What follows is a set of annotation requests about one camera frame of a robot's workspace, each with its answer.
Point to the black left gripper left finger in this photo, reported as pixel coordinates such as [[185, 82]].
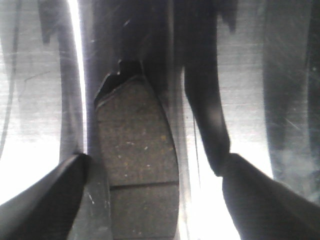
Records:
[[47, 209]]

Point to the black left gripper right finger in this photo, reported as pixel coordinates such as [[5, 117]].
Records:
[[263, 209]]

